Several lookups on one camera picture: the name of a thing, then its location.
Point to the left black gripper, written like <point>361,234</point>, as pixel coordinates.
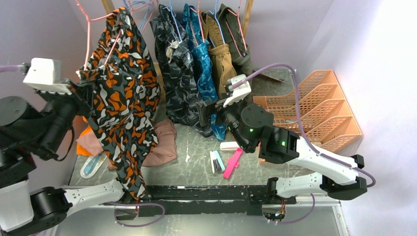
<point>80,94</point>

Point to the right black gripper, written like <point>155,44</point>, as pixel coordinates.
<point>207,108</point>

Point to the orange camouflage shorts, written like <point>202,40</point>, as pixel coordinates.
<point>125,97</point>

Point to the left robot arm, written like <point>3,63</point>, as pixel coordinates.
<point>29,136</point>

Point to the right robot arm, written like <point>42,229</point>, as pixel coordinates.
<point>253,130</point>

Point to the tan brown shorts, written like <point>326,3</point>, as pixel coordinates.
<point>222,68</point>

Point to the black grey patterned shorts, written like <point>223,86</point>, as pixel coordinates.
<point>176,64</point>

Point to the dark olive green shorts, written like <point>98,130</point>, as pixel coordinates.
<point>232,34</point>

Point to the blue patterned shorts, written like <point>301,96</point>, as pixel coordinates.
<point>198,48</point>

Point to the white rectangular case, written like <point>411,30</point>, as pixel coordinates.
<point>229,146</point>

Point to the wooden clothes rack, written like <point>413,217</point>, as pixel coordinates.
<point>159,78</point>

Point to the light blue stapler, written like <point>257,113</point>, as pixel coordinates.
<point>217,165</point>

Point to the pink plastic clip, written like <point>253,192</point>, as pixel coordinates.
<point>233,163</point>

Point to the light blue oval object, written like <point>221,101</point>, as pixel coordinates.
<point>92,165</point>

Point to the peach plastic file organizer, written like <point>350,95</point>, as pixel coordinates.
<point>325,114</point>

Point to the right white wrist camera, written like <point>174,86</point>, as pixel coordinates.
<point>238,88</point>

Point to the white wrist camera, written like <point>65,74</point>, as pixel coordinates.
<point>45,75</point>
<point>238,88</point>

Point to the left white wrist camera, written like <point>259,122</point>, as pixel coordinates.
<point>45,75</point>

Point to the pink drawstring shorts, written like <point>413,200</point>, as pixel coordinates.
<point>164,152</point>

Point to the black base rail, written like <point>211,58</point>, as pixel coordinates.
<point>213,199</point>

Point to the aluminium frame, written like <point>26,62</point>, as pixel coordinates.
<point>326,219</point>

